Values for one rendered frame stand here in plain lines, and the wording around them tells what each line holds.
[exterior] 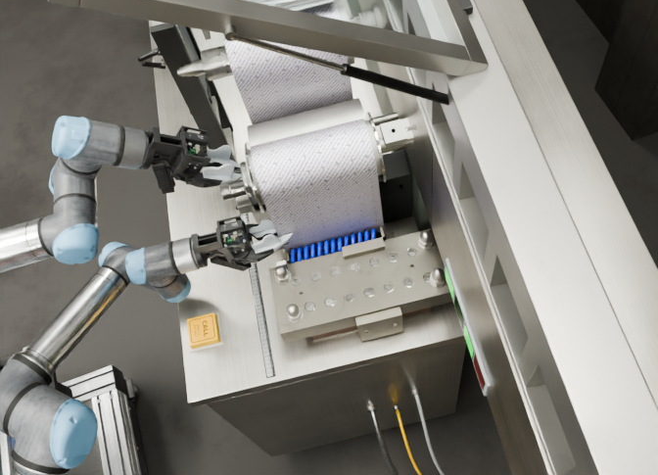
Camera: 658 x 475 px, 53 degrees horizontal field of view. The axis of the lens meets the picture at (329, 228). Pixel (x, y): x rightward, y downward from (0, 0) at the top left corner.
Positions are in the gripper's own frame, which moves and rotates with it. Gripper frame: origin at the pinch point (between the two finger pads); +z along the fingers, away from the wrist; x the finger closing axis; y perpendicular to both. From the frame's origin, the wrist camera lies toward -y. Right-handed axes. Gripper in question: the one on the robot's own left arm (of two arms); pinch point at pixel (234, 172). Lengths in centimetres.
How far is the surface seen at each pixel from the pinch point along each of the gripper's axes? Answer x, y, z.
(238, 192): 0.0, -6.3, 3.9
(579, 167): -29, 51, 33
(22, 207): 99, -171, -11
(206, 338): -20.6, -37.2, 6.8
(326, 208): -8.3, 3.9, 18.4
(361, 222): -8.4, 0.5, 30.0
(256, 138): 8.8, 1.9, 5.6
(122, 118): 135, -141, 27
